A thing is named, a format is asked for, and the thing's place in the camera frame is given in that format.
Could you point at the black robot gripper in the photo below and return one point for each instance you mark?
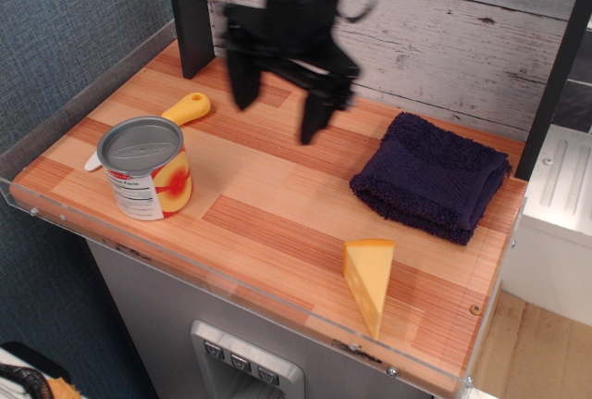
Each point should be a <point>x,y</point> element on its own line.
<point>293,39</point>

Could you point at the dark purple cloth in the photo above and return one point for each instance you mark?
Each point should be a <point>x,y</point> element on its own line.
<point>431,179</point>

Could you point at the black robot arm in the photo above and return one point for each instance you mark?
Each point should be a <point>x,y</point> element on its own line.
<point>292,39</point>

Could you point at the tin can with red-yellow label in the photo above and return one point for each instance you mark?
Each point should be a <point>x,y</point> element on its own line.
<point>154,194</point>

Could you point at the yellow cheese wedge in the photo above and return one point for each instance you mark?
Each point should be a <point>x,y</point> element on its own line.
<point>367,269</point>

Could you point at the grey cabinet with dispenser panel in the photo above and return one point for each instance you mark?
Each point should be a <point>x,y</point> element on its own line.
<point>196,341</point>

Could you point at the clear acrylic table guard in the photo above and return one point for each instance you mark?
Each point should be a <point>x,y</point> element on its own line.
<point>268,220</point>

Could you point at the white toy sink unit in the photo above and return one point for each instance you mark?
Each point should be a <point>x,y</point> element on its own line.
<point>549,262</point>

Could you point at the orange object bottom left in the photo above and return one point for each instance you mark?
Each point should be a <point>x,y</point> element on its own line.
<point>61,389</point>

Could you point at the white black device bottom left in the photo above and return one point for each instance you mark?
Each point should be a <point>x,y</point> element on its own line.
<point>26,373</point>

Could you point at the dark left frame post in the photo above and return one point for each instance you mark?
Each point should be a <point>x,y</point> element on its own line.
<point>194,34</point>

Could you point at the dark frame post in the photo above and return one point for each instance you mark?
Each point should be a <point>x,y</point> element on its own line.
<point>194,34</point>
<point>570,42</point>

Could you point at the dark right frame post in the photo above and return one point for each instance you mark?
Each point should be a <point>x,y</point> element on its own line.
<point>570,42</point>

